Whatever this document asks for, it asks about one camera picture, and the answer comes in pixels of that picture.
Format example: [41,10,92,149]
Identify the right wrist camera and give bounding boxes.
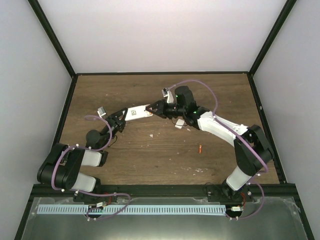
[161,88,175,104]

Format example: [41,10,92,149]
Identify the white remote control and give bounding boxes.
[125,104,152,122]

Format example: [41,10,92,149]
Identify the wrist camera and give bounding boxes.
[97,106,107,118]
[161,88,175,104]

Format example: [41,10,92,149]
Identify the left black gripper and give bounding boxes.
[100,107,128,150]

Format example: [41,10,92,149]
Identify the black front frame rail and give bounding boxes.
[30,183,298,203]

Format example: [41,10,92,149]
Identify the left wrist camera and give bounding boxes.
[97,106,107,118]

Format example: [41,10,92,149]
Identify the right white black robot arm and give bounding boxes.
[145,86,274,202]

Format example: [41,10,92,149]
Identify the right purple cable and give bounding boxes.
[167,79,270,222]

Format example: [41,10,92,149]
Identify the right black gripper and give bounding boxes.
[146,100,186,121]

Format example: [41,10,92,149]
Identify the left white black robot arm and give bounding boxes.
[37,107,129,202]

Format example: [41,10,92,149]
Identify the light blue slotted cable duct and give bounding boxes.
[36,204,226,216]

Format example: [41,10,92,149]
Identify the white battery cover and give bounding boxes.
[174,119,185,129]

